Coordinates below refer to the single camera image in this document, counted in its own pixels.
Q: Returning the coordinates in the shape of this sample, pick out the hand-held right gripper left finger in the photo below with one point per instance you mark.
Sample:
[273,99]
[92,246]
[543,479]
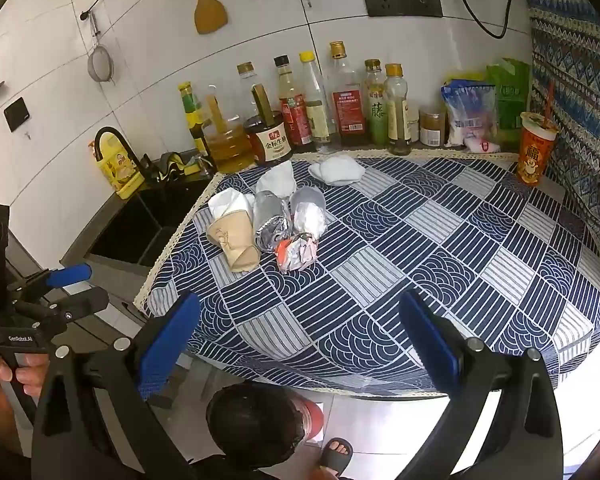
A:
[170,345]

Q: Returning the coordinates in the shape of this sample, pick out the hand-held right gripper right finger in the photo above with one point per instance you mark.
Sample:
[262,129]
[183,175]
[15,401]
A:
[427,345]

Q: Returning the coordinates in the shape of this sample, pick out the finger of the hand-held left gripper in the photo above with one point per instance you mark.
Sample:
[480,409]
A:
[70,275]
[80,305]

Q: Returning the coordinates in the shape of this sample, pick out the bin with black bag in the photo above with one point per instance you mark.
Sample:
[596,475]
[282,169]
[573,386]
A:
[250,420]

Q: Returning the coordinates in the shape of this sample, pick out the snack wrapper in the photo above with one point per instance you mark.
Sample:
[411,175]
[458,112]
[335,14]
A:
[296,255]

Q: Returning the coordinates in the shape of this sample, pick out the foil-wrapped food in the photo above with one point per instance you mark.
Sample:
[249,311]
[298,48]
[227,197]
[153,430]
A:
[270,222]

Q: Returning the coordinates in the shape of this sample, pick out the black sink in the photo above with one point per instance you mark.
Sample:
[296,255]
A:
[130,225]

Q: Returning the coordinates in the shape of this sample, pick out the blue patterned tablecloth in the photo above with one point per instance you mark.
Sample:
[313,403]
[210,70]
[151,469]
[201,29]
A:
[405,270]

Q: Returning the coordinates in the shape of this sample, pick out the brown paper cup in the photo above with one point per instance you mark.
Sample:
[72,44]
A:
[235,245]

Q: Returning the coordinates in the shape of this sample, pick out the black sandal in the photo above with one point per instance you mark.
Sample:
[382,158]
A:
[336,455]

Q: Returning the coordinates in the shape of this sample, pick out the black faucet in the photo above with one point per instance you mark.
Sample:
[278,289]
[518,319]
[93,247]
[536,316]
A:
[125,142]

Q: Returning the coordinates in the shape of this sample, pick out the black and yellow cloth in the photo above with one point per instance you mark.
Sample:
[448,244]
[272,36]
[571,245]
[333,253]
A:
[175,165]

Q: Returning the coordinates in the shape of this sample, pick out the white tissue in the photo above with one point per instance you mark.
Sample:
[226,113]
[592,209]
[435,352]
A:
[276,180]
[227,202]

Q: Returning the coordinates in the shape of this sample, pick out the clear plastic cup with foil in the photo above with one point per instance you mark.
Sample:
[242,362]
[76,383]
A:
[308,215]

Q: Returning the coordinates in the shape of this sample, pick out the white folded cloth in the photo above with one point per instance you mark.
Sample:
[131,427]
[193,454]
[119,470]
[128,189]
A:
[337,170]

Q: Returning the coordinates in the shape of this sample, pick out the large cooking oil jug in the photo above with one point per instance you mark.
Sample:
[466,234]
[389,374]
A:
[227,147]

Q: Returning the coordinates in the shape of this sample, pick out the small white packet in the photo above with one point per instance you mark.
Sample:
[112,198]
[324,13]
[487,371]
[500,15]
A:
[480,146]

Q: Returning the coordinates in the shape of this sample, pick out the metal strainer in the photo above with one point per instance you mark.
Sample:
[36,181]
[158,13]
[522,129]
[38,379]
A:
[101,66]

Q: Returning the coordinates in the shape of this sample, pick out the small glass jar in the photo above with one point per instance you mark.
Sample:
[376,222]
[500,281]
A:
[432,130]

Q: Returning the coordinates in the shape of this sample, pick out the orange drink cup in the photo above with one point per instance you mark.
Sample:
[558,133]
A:
[532,152]

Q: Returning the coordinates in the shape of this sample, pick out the small white spice bottle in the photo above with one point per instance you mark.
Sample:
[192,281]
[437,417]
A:
[414,125]

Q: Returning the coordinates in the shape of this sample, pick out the slim yellow-capped oil bottle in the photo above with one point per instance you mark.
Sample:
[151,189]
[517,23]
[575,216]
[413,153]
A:
[397,115]

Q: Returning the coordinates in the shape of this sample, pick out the green-labelled oil bottle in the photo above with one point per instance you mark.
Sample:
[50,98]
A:
[376,115]

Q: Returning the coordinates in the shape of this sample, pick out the white plastic bag of salt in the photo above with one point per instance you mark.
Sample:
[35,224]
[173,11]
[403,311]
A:
[467,110]

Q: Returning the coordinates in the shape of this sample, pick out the gold-capped bottle with red label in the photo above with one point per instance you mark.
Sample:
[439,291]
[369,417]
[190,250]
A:
[349,110]

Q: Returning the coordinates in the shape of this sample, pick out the clear bottle with yellow cap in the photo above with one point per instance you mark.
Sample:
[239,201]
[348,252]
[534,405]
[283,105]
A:
[317,110]

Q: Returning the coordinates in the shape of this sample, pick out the black-capped bottle with red label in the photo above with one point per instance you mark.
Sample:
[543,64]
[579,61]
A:
[292,115]

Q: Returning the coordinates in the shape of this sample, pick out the green packet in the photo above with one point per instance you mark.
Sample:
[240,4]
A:
[510,92]

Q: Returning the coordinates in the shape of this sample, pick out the orange straw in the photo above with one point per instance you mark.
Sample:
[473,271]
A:
[548,100]

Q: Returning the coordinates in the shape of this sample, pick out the blue patterned curtain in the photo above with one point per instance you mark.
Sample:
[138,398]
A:
[570,85]

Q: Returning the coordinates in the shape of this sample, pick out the black wall switch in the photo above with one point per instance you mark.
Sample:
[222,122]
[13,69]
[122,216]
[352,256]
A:
[16,114]

